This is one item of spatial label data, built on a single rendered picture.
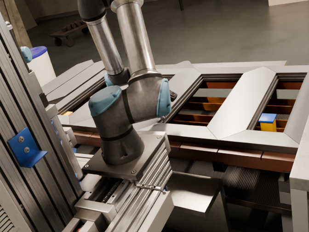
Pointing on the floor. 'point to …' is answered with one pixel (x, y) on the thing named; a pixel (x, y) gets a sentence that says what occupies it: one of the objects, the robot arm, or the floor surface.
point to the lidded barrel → (41, 65)
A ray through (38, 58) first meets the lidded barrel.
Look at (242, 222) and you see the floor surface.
